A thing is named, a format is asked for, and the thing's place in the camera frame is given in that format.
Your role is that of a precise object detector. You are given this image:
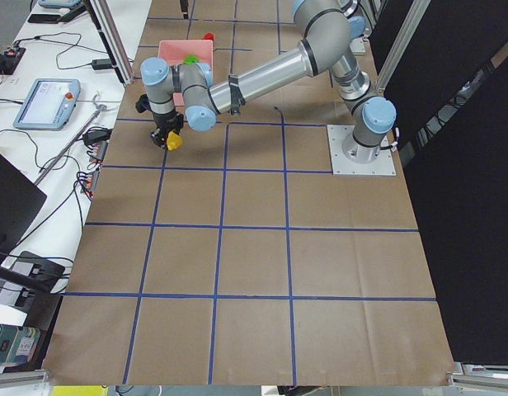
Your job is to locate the yellow toy block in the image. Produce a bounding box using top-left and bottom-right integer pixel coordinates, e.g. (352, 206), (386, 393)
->
(166, 130), (183, 151)

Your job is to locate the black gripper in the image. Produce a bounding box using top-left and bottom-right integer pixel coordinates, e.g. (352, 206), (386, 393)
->
(135, 94), (184, 149)

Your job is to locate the blue teach pendant tablet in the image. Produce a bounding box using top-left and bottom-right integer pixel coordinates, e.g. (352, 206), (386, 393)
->
(13, 78), (81, 130)

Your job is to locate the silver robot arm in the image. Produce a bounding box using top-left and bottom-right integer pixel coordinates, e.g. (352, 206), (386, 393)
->
(135, 1), (397, 150)
(348, 16), (366, 40)

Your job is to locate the black power adapter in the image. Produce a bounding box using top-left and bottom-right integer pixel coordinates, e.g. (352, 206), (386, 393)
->
(91, 59), (112, 71)

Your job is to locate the black monitor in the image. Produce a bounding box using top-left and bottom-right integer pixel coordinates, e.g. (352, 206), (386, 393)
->
(0, 154), (47, 264)

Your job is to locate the aluminium frame post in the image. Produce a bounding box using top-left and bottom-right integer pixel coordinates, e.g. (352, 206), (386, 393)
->
(83, 0), (134, 87)

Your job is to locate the black smartphone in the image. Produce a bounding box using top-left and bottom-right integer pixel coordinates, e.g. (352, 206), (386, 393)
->
(27, 13), (61, 24)

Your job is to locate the brown paper table mat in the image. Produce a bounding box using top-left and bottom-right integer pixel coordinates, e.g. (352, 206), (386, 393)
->
(44, 1), (453, 386)

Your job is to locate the pink plastic box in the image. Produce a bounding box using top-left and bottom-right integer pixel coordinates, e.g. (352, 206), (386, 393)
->
(158, 39), (214, 86)

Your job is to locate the green toy block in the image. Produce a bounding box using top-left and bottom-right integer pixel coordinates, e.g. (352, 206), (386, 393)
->
(183, 54), (200, 64)

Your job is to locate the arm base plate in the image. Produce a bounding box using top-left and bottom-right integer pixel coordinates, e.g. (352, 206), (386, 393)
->
(327, 125), (397, 177)
(350, 37), (366, 55)

